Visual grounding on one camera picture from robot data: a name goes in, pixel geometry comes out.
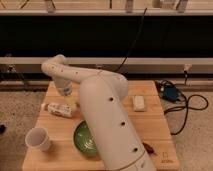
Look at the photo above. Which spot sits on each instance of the blue power adapter box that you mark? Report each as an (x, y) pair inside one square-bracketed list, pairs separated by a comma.
[(170, 93)]

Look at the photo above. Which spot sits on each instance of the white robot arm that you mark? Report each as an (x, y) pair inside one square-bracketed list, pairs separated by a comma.
[(100, 96)]

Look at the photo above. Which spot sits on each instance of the white plastic bottle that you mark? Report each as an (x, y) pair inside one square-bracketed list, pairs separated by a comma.
[(58, 109)]

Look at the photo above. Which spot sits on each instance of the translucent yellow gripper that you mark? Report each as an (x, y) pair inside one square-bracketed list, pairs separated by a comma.
[(71, 101)]

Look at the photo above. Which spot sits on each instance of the green ceramic bowl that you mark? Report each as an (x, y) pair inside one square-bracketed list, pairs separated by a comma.
[(83, 140)]

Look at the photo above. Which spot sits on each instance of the wooden table board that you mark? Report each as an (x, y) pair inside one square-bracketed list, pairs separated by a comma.
[(150, 124)]

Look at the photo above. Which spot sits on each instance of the white paper cup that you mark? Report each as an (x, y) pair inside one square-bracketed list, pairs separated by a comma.
[(38, 138)]

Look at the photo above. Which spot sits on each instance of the dried red chili pepper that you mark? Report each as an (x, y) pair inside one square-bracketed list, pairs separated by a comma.
[(149, 149)]

